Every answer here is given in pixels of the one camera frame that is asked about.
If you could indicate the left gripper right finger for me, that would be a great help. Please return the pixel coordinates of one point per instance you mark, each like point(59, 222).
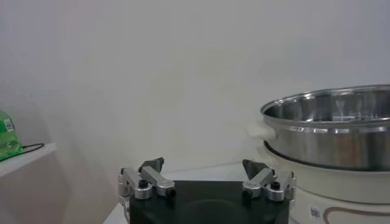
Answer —
point(262, 179)

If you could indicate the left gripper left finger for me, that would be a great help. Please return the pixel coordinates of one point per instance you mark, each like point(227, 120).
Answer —
point(152, 179)

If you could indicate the stainless steel steamer basket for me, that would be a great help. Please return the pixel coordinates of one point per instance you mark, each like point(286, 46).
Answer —
point(320, 146)

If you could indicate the cream electric cooking pot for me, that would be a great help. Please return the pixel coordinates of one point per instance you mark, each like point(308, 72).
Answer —
point(335, 188)

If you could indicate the white side table with bottle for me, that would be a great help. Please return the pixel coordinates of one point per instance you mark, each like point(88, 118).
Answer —
point(27, 158)

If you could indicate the green plastic bottle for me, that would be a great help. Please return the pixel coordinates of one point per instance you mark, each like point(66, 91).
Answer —
point(9, 140)

